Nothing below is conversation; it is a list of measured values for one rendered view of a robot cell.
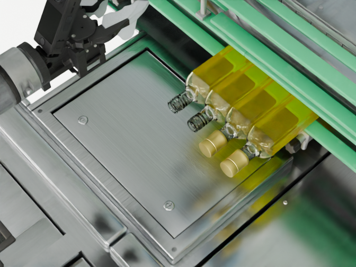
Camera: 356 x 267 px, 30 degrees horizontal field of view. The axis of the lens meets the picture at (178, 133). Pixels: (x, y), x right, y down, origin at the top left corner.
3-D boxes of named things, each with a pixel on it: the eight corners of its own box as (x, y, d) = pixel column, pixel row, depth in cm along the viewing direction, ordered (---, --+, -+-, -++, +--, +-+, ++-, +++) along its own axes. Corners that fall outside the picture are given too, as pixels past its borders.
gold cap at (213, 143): (214, 136, 129) (197, 149, 127) (215, 126, 126) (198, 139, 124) (227, 148, 127) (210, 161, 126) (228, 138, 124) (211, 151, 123)
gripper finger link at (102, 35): (120, 13, 106) (70, 33, 103) (119, 5, 104) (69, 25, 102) (133, 32, 103) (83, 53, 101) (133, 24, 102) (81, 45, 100)
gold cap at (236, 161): (233, 147, 125) (216, 160, 123) (245, 150, 122) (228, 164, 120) (240, 162, 126) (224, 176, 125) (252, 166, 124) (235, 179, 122)
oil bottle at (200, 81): (254, 41, 144) (180, 95, 136) (256, 23, 139) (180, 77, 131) (273, 56, 141) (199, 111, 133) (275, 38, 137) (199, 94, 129)
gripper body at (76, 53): (82, 34, 111) (22, 72, 107) (74, -3, 104) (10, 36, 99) (110, 60, 108) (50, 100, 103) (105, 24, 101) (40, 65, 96)
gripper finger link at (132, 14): (149, 20, 110) (98, 42, 108) (147, -6, 105) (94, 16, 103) (158, 33, 109) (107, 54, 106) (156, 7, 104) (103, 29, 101)
